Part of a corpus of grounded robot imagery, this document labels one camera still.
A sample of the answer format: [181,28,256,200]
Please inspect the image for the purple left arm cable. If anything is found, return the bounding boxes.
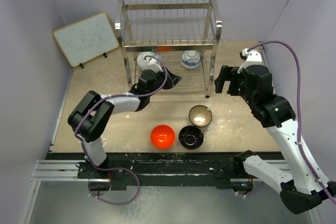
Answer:
[74,55,169,172]

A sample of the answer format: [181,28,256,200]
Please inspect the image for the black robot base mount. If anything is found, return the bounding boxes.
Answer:
[46,152,249,190]

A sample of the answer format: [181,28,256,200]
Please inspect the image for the orange plastic bowl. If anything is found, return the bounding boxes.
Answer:
[150,125,176,150]

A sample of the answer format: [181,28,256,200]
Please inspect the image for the blue white patterned bowl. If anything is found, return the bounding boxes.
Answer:
[180,50,201,69]

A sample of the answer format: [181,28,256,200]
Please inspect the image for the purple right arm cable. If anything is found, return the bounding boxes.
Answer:
[246,40,336,205]

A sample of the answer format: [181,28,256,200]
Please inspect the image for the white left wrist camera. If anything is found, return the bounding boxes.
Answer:
[146,58,163,73]

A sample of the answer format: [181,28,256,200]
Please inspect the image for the small framed whiteboard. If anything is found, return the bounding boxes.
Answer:
[52,12,119,68]

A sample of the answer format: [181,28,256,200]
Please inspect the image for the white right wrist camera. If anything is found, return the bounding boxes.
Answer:
[237,48,263,73]

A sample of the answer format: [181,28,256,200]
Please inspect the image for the brown beige bowl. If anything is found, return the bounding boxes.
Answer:
[188,105,213,127]

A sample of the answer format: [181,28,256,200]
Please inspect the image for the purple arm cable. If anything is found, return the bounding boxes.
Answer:
[246,40,336,205]
[74,55,169,172]

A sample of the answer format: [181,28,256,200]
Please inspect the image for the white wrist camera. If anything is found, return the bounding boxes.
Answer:
[146,58,163,73]
[237,48,263,73]

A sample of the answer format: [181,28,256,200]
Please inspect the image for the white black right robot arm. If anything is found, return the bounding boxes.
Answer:
[214,65,335,215]

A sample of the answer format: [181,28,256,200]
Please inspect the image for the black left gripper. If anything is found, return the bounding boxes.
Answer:
[148,67,181,97]

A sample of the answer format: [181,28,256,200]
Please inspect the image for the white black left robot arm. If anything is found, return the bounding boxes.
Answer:
[68,70,182,178]

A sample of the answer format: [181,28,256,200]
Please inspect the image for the stainless steel dish rack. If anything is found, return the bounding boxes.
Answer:
[114,0,222,98]

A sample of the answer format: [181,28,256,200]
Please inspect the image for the aluminium extrusion rail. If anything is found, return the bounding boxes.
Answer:
[32,160,109,182]

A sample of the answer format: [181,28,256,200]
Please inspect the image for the black glossy bowl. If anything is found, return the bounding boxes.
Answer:
[178,125,204,150]

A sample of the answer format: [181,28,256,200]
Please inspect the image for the white ceramic bowl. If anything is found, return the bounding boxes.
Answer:
[136,51,162,71]

